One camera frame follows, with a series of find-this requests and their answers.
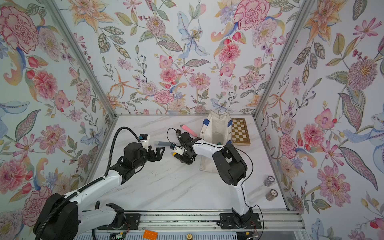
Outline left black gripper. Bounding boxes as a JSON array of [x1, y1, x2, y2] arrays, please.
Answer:
[[132, 145, 166, 170]]

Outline grey blue utility knife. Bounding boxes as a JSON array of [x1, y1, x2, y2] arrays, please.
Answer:
[[154, 141, 174, 147]]

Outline white canvas cartoon pouch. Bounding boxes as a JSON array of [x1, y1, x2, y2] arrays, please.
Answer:
[[199, 110, 234, 174]]

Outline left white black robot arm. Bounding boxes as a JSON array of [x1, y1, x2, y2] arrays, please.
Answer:
[[33, 143, 165, 240]]

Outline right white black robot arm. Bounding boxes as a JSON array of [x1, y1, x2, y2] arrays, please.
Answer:
[[171, 130, 253, 229]]

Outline wooden chessboard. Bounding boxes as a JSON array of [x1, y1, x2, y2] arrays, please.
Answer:
[[232, 118, 251, 146]]

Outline orange plastic block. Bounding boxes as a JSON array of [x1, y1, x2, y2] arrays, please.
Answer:
[[143, 230, 159, 240]]

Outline grey thread spool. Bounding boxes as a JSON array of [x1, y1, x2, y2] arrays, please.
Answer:
[[263, 176, 276, 187]]

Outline brown thread spool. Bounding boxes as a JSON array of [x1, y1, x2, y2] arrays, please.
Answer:
[[265, 189, 279, 201]]

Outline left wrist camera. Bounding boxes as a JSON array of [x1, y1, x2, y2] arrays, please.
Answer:
[[139, 134, 151, 151]]

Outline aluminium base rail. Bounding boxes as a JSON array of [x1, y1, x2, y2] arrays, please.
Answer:
[[47, 210, 310, 233]]

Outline left black corrugated cable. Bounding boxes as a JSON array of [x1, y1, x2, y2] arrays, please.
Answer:
[[33, 126, 142, 240]]

